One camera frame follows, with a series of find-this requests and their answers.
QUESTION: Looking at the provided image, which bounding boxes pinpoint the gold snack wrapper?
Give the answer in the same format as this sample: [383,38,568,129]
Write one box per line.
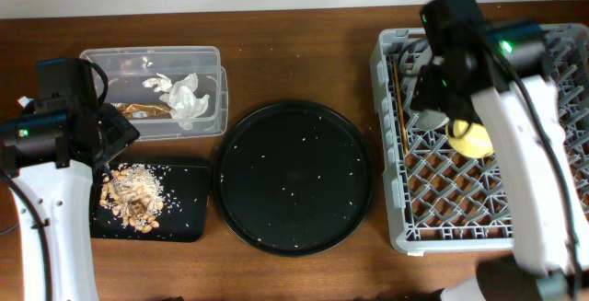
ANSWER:
[113,103,171,120]

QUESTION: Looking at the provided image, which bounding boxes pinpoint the wooden chopstick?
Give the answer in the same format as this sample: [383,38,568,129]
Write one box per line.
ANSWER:
[392,59,410,155]
[394,61,411,156]

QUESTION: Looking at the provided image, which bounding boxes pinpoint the yellow plastic bowl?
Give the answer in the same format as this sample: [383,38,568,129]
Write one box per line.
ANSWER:
[445,120,494,158]

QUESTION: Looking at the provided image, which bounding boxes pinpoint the peanut and rice scraps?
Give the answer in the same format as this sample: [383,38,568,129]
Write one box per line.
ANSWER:
[98,163,183,234]

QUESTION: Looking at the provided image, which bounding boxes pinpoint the large white tissue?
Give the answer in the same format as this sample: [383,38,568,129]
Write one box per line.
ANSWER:
[157,73,210,131]

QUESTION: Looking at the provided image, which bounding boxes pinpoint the grey round plate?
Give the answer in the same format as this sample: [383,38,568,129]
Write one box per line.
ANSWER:
[396,38,448,132]

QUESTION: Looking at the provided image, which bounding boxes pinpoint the small white tissue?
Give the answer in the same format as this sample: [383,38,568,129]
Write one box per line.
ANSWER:
[142,73,172,93]

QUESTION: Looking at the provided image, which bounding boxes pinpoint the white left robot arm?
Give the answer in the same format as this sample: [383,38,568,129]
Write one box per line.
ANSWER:
[1,103,139,300]

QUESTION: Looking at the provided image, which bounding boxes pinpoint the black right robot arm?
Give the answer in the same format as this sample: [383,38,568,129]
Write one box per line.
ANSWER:
[410,0,588,300]

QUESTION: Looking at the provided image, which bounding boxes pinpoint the clear plastic waste bin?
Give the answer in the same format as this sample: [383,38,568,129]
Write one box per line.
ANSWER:
[80,46,228,142]

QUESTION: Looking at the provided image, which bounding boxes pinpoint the grey dishwasher rack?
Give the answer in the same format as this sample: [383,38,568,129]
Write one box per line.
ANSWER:
[370,23,588,256]

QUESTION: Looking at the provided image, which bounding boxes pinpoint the black rectangular tray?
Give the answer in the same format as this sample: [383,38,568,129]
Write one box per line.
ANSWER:
[89,155,211,242]

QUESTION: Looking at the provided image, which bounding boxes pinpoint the round black tray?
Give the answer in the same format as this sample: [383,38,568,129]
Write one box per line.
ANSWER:
[212,101,376,257]

